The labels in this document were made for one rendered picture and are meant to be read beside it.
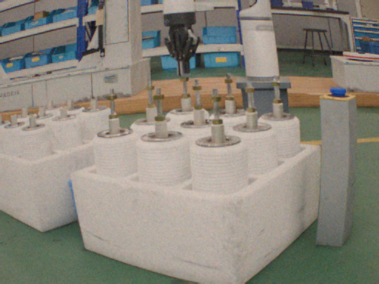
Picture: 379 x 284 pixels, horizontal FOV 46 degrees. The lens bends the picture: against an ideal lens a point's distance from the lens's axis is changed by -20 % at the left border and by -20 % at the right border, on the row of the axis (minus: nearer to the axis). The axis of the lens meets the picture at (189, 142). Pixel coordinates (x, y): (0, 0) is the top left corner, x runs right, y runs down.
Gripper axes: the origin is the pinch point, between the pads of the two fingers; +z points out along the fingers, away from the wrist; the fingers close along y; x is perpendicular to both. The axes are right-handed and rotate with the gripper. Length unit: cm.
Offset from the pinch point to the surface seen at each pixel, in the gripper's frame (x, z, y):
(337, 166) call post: 8.9, 17.2, 41.0
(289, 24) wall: 565, -15, -571
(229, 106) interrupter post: 3.7, 8.2, 11.6
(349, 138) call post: 10.1, 11.5, 43.6
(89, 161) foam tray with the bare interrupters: -19.2, 21.1, -16.5
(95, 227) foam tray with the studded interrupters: -29.9, 28.1, 10.3
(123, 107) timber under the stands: 53, 32, -157
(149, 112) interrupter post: -11.8, 7.9, 5.4
